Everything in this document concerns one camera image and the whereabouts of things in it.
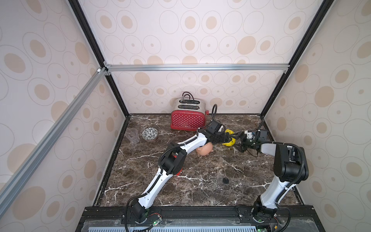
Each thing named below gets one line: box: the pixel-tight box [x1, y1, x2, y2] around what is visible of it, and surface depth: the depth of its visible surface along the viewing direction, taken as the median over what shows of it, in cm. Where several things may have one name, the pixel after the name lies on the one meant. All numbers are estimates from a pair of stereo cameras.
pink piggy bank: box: [196, 142, 215, 157], surface depth 93 cm
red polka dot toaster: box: [170, 97, 210, 131], surface depth 104 cm
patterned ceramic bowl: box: [141, 126, 159, 142], surface depth 107 cm
